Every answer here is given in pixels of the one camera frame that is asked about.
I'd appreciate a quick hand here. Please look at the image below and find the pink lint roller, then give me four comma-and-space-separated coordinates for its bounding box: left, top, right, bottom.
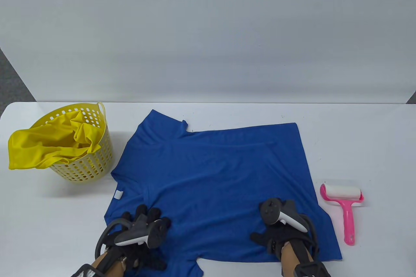
320, 183, 364, 246

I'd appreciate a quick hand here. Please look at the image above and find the person's left hand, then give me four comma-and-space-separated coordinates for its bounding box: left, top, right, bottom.
106, 205, 172, 271

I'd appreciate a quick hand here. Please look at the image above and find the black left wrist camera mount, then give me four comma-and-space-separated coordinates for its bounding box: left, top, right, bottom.
70, 264, 106, 277

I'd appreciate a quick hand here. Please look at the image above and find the blue t-shirt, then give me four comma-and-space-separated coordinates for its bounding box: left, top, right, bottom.
104, 109, 343, 277

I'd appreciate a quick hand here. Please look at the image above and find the yellow t-shirt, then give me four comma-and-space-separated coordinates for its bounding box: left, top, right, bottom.
8, 110, 103, 170

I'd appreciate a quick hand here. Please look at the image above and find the person's right forearm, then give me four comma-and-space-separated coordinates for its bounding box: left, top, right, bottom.
280, 243, 314, 277

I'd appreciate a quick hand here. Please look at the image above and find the person's left forearm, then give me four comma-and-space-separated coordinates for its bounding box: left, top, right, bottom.
91, 251, 127, 277

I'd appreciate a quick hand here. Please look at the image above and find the grey right hand controller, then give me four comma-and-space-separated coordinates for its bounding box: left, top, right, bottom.
259, 198, 319, 261

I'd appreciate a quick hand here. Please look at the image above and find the yellow perforated plastic basket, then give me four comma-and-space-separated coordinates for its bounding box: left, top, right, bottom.
29, 102, 115, 184

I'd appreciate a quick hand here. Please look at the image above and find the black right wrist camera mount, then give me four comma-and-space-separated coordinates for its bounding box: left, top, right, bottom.
292, 261, 332, 277

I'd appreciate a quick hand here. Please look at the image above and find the grey hand controller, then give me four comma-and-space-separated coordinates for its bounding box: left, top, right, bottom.
259, 198, 319, 261
95, 214, 165, 259

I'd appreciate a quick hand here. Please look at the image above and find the grey left hand controller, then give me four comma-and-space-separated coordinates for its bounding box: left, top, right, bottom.
95, 214, 165, 259

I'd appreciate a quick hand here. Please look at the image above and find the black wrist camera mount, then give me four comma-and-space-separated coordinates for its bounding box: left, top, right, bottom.
70, 264, 106, 277
292, 261, 332, 277

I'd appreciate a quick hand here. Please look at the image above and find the person's right hand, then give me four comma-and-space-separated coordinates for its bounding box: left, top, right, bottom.
250, 223, 317, 262

